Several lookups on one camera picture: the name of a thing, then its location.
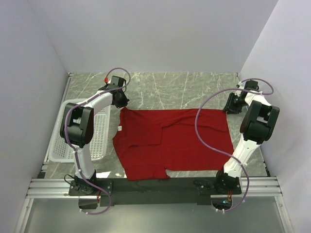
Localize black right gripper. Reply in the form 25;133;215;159
222;92;248;115

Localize red t shirt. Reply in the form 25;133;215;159
113;108;234;181

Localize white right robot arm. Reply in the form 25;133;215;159
213;79;280;194

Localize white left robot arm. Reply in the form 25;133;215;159
60;76;129;195

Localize white plastic basket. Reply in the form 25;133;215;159
48;99;111;163

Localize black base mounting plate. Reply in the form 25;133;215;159
93;177;219;207

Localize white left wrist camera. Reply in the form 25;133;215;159
104;76;117;85

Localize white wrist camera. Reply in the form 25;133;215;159
236;82;244;89
104;76;117;85

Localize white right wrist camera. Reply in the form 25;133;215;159
236;82;244;89

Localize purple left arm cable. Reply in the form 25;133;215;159
63;67;131;216

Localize aluminium frame rail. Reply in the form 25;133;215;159
14;150;292;233

